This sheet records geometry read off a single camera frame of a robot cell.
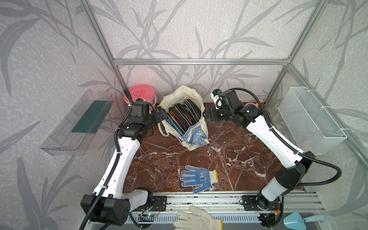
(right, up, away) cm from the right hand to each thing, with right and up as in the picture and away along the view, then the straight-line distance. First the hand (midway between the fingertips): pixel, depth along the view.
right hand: (208, 111), depth 75 cm
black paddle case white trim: (-8, +1, +16) cm, 18 cm away
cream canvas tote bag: (-15, +4, +21) cm, 26 cm away
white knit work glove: (-6, -53, -6) cm, 54 cm away
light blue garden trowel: (+41, -53, -6) cm, 67 cm away
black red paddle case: (-15, -3, +16) cm, 22 cm away
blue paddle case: (-21, -7, +11) cm, 25 cm away
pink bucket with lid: (-44, +15, +29) cm, 55 cm away
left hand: (-26, -1, 0) cm, 26 cm away
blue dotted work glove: (-5, -38, +8) cm, 39 cm away
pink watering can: (+40, +7, +34) cm, 53 cm away
